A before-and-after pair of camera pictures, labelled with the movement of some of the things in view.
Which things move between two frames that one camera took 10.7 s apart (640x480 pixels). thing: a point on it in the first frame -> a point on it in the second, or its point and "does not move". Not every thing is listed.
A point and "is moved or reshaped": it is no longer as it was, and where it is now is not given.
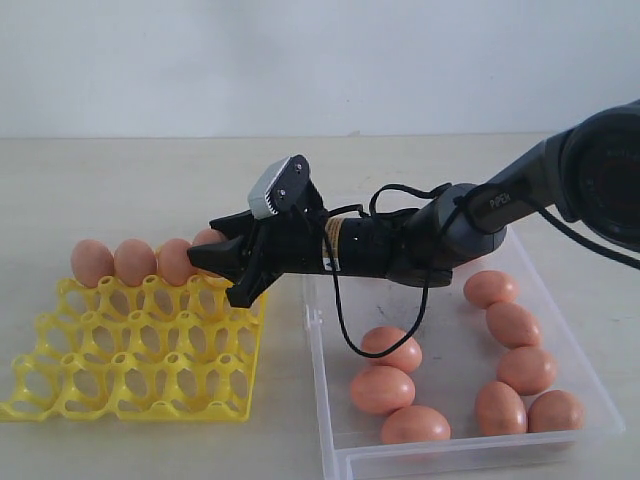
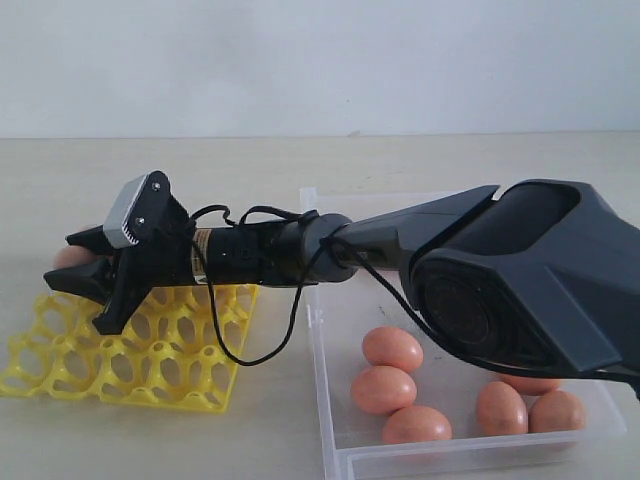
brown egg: [407, 358] does not move
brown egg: [499, 411] does not move
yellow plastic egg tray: [147, 352] is moved or reshaped
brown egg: [414, 423] does not move
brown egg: [486, 287] is moved or reshaped
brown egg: [381, 389] does not move
